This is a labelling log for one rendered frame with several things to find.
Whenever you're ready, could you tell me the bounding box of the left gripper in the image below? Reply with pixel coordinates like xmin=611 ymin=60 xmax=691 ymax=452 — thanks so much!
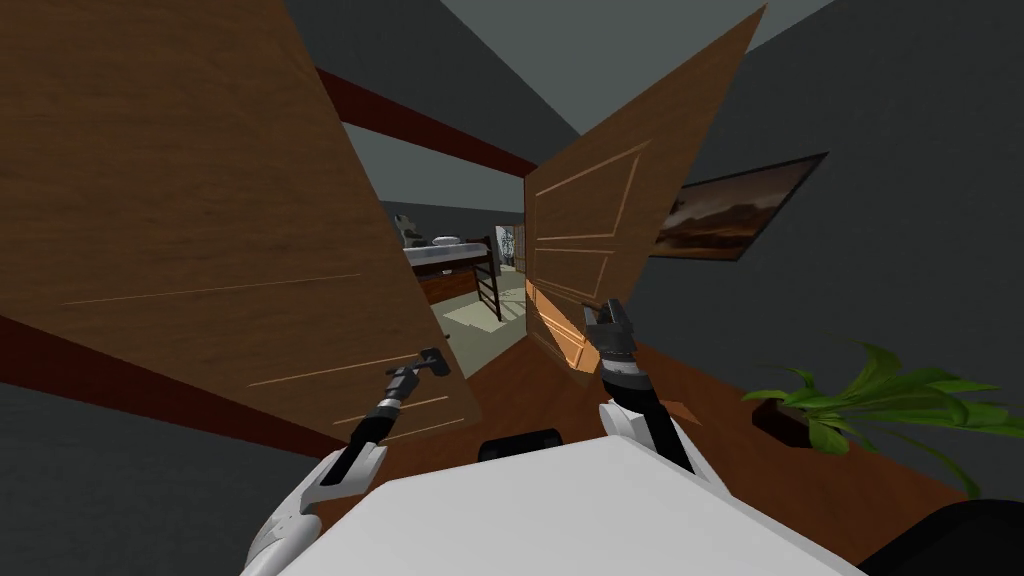
xmin=387 ymin=347 xmax=453 ymax=382

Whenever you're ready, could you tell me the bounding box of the green potted plant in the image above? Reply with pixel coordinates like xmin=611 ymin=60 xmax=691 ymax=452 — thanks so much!
xmin=740 ymin=341 xmax=1024 ymax=502

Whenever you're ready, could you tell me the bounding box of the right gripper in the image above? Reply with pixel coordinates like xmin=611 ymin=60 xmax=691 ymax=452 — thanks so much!
xmin=581 ymin=297 xmax=639 ymax=356

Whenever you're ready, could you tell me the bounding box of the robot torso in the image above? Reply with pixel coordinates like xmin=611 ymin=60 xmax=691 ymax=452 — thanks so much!
xmin=275 ymin=428 xmax=870 ymax=576

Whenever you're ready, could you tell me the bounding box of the dark framed landscape picture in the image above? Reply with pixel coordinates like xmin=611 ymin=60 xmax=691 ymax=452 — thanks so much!
xmin=648 ymin=151 xmax=830 ymax=264

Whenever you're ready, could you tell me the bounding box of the plain brown door leaf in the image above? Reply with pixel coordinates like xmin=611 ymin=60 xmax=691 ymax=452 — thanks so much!
xmin=0 ymin=0 xmax=486 ymax=446

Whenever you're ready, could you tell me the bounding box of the panelled brown door leaf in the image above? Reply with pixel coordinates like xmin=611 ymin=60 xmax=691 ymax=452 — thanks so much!
xmin=523 ymin=3 xmax=769 ymax=377

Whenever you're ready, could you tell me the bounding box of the dark wooden bed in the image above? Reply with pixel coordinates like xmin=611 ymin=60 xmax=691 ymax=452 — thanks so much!
xmin=402 ymin=233 xmax=505 ymax=323

